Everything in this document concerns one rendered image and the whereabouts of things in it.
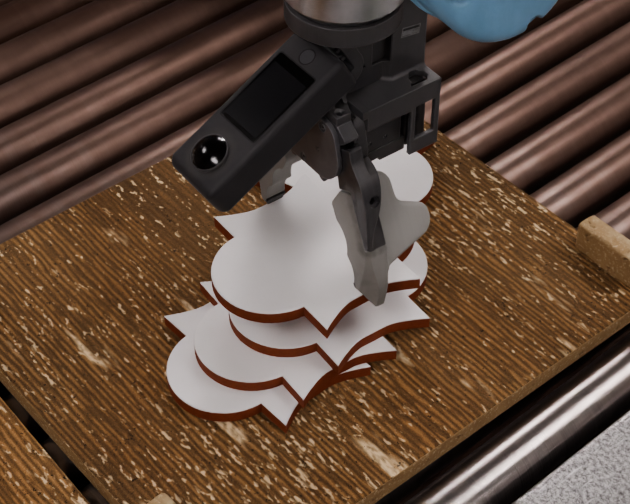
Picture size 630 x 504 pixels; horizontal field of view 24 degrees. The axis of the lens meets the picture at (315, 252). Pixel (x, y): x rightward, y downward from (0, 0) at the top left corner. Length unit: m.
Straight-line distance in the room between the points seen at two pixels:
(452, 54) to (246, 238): 0.38
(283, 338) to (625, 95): 0.43
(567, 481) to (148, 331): 0.31
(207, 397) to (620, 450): 0.28
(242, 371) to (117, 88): 0.38
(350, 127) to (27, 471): 0.31
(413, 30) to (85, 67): 0.47
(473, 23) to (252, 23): 0.65
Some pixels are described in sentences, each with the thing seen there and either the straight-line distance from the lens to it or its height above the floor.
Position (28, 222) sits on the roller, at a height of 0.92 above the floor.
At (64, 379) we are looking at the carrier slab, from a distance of 1.01.
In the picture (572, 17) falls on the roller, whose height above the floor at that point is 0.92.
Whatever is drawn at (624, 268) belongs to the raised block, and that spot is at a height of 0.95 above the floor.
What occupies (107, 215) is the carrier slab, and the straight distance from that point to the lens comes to 1.12.
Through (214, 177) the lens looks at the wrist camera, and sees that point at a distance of 0.86.
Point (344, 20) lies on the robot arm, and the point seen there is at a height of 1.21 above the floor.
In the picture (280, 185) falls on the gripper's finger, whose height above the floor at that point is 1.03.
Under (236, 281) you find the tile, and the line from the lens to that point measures 0.96.
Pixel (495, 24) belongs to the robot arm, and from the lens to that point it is 0.72.
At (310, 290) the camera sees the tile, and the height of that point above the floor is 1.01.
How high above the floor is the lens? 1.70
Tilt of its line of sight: 45 degrees down
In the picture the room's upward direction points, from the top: straight up
